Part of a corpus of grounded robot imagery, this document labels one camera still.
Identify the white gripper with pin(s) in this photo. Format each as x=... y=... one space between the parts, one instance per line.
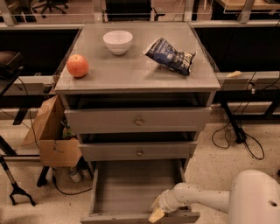
x=168 y=198

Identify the grey bottom drawer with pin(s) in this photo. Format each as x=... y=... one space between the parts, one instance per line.
x=123 y=192

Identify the grey drawer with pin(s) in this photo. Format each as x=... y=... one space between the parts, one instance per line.
x=124 y=120
x=123 y=192
x=136 y=151

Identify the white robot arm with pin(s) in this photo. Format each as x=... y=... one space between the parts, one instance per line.
x=254 y=198

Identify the grey middle drawer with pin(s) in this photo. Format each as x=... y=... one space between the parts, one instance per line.
x=136 y=151

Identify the grey wooden drawer cabinet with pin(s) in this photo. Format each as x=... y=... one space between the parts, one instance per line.
x=134 y=81

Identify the grey top drawer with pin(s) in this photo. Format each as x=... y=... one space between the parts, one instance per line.
x=124 y=120

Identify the white can on floor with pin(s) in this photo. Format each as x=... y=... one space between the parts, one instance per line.
x=74 y=174

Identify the black desk leg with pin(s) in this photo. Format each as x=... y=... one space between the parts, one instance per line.
x=240 y=134

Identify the brown cardboard box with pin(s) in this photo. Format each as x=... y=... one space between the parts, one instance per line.
x=46 y=135

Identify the black tripod stand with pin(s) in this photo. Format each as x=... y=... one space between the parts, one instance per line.
x=16 y=189

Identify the blue chip bag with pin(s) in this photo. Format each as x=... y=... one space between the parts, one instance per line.
x=165 y=54

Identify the orange apple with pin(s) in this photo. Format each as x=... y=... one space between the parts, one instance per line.
x=77 y=65

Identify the white ceramic bowl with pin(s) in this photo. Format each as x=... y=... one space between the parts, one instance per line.
x=118 y=42

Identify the black device on left desk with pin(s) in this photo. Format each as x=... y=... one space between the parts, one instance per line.
x=10 y=62

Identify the black office chair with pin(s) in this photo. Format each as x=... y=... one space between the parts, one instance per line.
x=49 y=5

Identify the yellow foam scrap on rail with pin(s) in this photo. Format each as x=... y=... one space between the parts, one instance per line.
x=234 y=74

